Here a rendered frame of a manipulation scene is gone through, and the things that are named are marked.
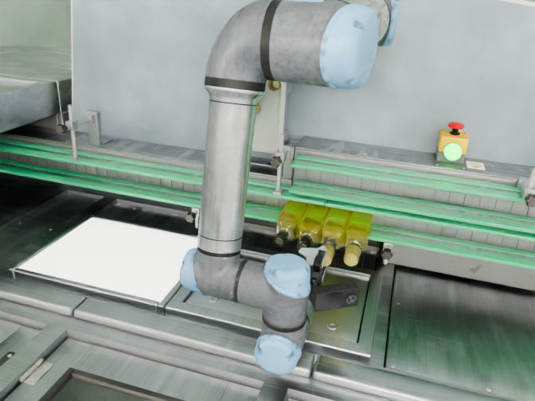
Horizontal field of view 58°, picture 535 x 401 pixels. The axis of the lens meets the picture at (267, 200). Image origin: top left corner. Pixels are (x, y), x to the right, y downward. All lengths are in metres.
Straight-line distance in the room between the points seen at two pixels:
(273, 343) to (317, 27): 0.48
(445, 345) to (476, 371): 0.09
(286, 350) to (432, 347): 0.47
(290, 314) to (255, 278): 0.08
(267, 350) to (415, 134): 0.82
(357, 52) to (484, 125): 0.79
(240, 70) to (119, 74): 0.97
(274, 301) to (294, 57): 0.37
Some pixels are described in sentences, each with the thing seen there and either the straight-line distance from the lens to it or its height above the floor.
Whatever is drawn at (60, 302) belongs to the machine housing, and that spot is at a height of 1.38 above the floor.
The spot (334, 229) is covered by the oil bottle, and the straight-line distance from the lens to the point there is 1.18.
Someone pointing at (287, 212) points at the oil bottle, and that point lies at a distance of 1.24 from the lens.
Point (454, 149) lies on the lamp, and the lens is 1.33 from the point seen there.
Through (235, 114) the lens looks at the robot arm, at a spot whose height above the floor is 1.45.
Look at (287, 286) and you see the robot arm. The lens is 0.76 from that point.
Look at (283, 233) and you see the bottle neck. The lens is 1.17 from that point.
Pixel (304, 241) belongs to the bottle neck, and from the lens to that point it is 1.15.
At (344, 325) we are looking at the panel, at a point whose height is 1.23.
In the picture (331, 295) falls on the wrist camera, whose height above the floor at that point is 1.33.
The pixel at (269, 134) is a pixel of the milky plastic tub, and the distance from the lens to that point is 1.47.
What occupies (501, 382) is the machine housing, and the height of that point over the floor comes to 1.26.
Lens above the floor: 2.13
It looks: 62 degrees down
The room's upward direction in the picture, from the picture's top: 143 degrees counter-clockwise
